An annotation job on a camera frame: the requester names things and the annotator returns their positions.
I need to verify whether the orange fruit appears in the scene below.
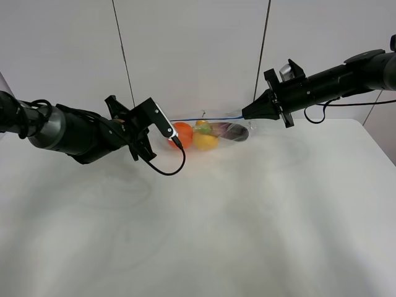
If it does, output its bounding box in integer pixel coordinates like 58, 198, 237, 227
173, 122, 193, 149

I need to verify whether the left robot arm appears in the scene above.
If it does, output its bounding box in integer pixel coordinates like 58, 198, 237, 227
1, 92, 166, 165

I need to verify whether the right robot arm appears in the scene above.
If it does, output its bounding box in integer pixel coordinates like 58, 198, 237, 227
241, 36, 395, 128

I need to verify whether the black camera cable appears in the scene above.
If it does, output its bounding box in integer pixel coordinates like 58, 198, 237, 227
140, 136, 186, 176

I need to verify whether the clear zip bag blue seal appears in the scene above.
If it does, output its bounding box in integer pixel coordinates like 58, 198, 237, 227
170, 109, 257, 152

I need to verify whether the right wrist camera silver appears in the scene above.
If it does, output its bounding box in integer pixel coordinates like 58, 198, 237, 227
279, 64, 295, 82

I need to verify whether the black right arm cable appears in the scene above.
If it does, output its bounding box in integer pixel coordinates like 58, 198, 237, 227
303, 97, 396, 124

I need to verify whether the purple eggplant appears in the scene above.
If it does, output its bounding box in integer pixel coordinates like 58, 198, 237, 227
210, 123, 249, 142

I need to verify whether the yellow pear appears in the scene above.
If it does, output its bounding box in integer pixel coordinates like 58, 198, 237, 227
192, 120, 219, 150

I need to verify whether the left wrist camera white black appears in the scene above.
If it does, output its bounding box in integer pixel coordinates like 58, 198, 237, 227
153, 102, 178, 139

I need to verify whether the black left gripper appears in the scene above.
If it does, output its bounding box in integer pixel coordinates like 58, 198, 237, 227
104, 95, 157, 161

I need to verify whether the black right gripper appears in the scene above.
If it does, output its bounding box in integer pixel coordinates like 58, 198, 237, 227
242, 59, 306, 127

